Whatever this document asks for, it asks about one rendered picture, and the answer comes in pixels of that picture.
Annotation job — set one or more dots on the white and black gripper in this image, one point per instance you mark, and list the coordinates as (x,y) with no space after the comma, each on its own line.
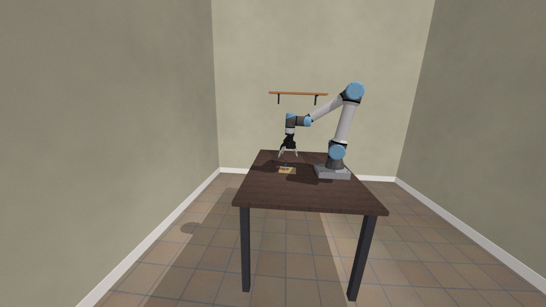
(289,144)

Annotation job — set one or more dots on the tan flat mat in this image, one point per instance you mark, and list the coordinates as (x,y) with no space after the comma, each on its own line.
(284,170)

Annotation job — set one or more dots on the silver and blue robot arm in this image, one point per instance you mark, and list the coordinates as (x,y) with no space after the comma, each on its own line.
(336,146)

